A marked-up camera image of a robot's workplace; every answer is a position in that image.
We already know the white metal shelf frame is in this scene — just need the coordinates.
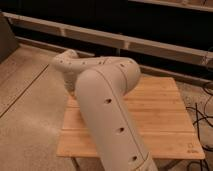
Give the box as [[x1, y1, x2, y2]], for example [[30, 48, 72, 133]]
[[1, 0, 213, 68]]

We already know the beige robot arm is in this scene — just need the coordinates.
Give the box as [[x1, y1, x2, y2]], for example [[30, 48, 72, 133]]
[[52, 50, 158, 171]]

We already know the bamboo wooden board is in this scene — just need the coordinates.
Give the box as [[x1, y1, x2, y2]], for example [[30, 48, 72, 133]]
[[57, 76, 205, 159]]

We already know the black cable bundle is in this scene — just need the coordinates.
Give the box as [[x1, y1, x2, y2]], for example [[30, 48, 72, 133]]
[[185, 46, 213, 171]]

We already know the grey cabinet corner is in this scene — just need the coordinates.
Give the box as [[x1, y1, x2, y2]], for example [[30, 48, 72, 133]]
[[0, 11, 19, 63]]

